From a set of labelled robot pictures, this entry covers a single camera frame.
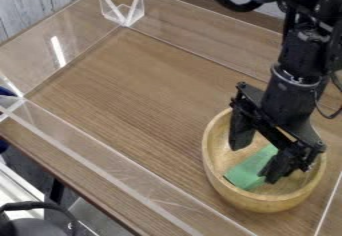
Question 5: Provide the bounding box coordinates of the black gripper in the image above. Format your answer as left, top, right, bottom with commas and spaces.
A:
229, 64, 328, 184

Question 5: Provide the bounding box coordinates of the green rectangular block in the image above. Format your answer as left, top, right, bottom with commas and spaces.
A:
224, 144, 278, 191

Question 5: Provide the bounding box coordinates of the brown wooden bowl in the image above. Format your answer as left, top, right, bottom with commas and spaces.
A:
202, 108, 328, 213

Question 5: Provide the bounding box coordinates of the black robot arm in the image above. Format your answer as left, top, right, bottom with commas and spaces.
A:
216, 0, 342, 184

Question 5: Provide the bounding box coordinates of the black table leg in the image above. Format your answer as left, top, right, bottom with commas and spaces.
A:
50, 179, 66, 204

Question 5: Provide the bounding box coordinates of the blue object at left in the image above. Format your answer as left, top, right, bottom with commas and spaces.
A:
0, 86, 18, 97

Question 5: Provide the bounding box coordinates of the clear acrylic barrier wall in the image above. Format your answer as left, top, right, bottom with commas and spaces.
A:
0, 0, 342, 236

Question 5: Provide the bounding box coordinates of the clear acrylic corner bracket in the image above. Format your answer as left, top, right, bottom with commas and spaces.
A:
99, 0, 146, 27

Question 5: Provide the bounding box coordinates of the black cable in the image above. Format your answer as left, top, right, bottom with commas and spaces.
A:
0, 200, 79, 236

